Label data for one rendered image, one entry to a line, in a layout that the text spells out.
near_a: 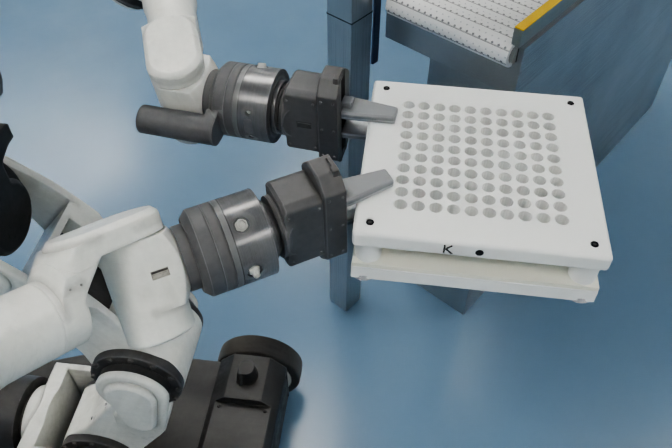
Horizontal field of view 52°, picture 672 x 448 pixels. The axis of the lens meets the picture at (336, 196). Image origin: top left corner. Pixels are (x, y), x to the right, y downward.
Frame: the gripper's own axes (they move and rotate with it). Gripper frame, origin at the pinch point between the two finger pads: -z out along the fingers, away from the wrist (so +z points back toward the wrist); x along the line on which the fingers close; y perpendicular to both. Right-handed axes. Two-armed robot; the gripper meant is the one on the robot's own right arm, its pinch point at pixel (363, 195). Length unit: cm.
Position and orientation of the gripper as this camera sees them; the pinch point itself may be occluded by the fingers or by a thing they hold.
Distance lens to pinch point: 70.9
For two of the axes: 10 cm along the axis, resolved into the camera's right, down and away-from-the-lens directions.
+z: -9.1, 3.1, -2.8
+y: 4.2, 6.4, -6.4
